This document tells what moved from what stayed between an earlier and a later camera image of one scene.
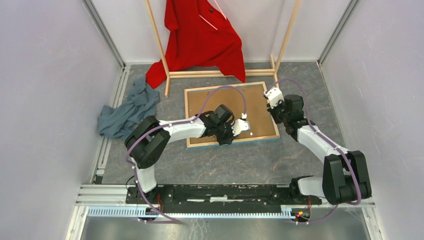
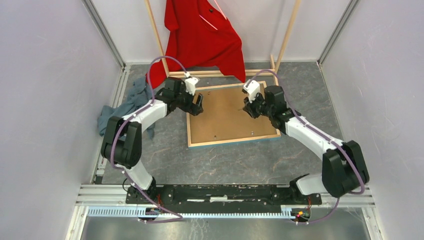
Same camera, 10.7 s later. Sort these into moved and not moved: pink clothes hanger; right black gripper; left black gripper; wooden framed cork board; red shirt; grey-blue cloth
Moved: right black gripper; left black gripper
Not moved: pink clothes hanger; wooden framed cork board; red shirt; grey-blue cloth
